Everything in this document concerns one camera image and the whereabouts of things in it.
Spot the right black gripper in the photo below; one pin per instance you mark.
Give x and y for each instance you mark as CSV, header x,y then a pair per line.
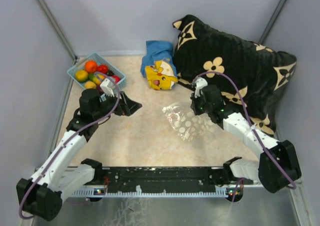
x,y
193,105

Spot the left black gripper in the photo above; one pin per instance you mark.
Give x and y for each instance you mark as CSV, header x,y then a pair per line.
x,y
125,106

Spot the clear dotted zip top bag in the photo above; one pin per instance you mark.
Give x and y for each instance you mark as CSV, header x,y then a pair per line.
x,y
185,123

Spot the red toy apple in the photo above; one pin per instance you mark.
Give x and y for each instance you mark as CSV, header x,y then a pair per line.
x,y
116,78

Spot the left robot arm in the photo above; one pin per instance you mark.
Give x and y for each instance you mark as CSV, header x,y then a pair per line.
x,y
62,148

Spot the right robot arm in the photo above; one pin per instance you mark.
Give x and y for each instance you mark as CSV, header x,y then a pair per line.
x,y
277,165

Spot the dark maroon toy plum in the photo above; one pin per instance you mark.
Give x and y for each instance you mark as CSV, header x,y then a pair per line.
x,y
99,89

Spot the dark purple toy fruit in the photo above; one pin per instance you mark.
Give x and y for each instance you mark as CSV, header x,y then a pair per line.
x,y
110,73

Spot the blue plastic basket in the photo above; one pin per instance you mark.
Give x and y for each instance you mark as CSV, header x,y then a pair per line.
x,y
99,60

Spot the green orange toy mango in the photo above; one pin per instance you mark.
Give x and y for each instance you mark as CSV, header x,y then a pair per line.
x,y
97,79

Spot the yellow toy lemon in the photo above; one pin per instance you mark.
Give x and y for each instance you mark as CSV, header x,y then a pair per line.
x,y
90,85

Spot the blue yellow pikachu cloth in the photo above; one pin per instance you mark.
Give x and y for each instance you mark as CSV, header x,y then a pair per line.
x,y
157,65

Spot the orange toy fruit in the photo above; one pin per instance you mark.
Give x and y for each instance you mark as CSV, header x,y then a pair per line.
x,y
91,66

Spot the yellow green toy citrus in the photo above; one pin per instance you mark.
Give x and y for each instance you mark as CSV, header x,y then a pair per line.
x,y
81,76

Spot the black floral pillow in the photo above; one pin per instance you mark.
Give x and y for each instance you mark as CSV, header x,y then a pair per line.
x,y
245,72

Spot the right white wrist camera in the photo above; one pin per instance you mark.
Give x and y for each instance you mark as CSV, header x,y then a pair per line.
x,y
198,83

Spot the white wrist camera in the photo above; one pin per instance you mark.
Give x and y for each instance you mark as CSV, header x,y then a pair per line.
x,y
198,83
109,87

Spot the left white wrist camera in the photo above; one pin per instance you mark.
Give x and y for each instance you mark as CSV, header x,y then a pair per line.
x,y
109,87

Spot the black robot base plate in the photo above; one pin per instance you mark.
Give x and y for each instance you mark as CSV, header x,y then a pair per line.
x,y
163,179

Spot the aluminium frame rail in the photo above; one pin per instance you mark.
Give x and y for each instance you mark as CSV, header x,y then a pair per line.
x,y
220,191

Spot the right metal corner post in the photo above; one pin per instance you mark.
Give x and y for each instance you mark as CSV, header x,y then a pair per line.
x,y
275,15

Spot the metal corner post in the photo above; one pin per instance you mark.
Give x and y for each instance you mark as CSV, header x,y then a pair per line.
x,y
57,29
275,15

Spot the left metal corner post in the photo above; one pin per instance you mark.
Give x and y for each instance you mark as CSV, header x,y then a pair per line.
x,y
57,29

